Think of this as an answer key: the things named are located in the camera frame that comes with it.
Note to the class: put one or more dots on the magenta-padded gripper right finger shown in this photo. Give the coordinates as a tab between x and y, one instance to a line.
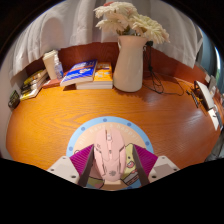
163	168

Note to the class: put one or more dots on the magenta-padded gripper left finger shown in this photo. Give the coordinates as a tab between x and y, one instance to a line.
63	168

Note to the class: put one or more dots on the pink computer mouse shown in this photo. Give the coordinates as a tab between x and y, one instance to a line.
110	156

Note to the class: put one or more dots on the round cartoon mouse pad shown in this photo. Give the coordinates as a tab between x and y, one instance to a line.
83	133

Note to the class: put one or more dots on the white paper sheet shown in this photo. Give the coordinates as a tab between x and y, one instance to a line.
214	119

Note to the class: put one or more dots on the yellow and white book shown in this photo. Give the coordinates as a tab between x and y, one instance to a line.
29	95

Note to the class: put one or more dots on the dark mug green inside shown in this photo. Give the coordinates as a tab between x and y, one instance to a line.
14	100

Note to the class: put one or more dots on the flat red book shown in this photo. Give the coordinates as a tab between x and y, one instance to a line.
52	83

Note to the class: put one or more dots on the yellow and black book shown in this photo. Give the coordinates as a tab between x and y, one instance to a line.
35	76

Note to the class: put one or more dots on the clear spray bottle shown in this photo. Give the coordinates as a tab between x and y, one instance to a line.
59	70

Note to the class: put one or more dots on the orange cover book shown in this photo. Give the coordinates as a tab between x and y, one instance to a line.
104	76

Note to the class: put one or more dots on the white jug vase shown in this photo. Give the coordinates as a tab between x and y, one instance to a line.
129	66

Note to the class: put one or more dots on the dark blue curtain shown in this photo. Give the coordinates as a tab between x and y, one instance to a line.
207	56

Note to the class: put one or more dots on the white flower bouquet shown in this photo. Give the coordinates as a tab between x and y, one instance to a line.
146	28

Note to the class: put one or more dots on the white pleated curtain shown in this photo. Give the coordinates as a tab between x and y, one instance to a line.
60	26

